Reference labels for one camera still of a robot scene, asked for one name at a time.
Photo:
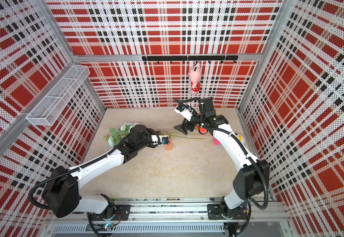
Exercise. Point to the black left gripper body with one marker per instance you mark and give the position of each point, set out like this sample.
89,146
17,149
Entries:
147,141

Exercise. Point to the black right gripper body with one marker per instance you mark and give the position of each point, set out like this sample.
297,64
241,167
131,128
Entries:
197,120

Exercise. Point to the orange tape dispenser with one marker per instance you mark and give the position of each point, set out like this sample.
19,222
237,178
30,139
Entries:
168,147

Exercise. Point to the white rose bouquet green stems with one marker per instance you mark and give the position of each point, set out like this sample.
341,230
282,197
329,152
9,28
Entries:
114,136

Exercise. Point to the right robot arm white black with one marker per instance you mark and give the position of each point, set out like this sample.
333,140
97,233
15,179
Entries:
251,184

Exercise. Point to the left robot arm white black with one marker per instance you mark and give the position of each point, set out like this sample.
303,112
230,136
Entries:
61,192

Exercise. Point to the orange fish plush toy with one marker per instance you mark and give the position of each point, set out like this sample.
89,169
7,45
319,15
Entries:
201,130

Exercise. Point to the white blue owl plush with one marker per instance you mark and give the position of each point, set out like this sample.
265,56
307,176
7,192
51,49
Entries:
238,135

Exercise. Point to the pink hanging plush toy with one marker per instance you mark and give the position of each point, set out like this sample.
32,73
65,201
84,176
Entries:
195,76

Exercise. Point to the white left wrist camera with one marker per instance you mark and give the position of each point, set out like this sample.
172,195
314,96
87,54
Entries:
163,139

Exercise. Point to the black hook rail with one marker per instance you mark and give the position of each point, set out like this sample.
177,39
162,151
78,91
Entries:
191,58

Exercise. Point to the white wire mesh basket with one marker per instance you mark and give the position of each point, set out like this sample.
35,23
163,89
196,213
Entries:
47,111

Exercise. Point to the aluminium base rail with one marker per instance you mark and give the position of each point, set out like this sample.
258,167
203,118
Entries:
180,216

